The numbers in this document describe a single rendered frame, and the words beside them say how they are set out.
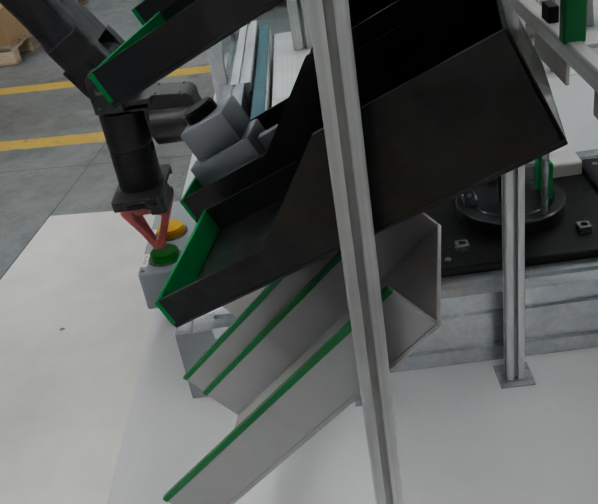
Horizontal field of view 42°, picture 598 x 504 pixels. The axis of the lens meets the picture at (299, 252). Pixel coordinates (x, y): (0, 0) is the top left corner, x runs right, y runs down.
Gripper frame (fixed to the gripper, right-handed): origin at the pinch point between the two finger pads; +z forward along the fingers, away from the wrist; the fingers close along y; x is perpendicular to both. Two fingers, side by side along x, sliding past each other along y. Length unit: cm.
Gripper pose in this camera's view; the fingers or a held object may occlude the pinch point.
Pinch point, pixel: (158, 242)
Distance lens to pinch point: 109.2
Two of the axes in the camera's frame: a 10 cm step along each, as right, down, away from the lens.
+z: 1.5, 8.5, 5.1
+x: -9.9, 1.4, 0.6
